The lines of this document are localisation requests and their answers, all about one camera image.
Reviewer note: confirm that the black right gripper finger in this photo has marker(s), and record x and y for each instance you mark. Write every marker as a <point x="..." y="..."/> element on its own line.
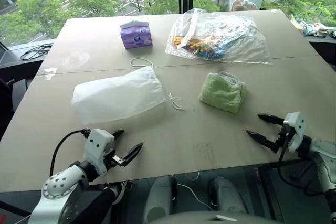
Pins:
<point x="262" y="139"/>
<point x="273" y="119"/>

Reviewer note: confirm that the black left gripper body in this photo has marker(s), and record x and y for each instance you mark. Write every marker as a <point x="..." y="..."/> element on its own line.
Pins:
<point x="113" y="159"/>

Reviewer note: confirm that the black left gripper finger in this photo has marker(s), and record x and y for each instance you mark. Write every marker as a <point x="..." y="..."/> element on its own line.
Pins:
<point x="133" y="153"/>
<point x="118" y="133"/>

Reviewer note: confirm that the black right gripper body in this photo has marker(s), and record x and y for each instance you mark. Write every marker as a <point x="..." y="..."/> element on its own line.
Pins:
<point x="283" y="140"/>

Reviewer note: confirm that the green towel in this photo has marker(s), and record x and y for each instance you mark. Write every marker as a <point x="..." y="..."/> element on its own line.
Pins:
<point x="221" y="93"/>

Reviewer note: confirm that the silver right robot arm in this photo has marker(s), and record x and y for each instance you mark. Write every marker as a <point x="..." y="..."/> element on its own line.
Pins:
<point x="324" y="153"/>

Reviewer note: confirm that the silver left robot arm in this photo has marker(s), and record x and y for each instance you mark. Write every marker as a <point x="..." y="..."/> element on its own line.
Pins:
<point x="61" y="190"/>

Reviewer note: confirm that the clear bag of colourful sticks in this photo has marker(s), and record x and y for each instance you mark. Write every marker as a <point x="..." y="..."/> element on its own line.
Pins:
<point x="218" y="37"/>

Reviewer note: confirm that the grey rounded shape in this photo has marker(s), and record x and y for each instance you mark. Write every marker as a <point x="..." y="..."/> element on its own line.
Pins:
<point x="157" y="197"/>
<point x="228" y="195"/>

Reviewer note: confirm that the pile of pale cloths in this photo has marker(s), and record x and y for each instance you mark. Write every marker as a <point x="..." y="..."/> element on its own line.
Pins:
<point x="311" y="28"/>

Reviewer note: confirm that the purple tissue pack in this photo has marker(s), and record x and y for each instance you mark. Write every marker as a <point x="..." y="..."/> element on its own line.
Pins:
<point x="136" y="36"/>

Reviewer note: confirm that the black chair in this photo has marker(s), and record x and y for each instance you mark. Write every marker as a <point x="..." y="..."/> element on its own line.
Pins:
<point x="15" y="82"/>

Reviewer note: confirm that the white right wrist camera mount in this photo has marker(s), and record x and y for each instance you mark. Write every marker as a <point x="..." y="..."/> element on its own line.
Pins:
<point x="295" y="129"/>

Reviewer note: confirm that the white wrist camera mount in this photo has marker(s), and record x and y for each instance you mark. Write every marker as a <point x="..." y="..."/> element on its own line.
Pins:
<point x="295" y="129"/>
<point x="98" y="141"/>

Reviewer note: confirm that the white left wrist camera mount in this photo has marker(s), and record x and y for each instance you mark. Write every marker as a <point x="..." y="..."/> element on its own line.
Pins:
<point x="98" y="141"/>

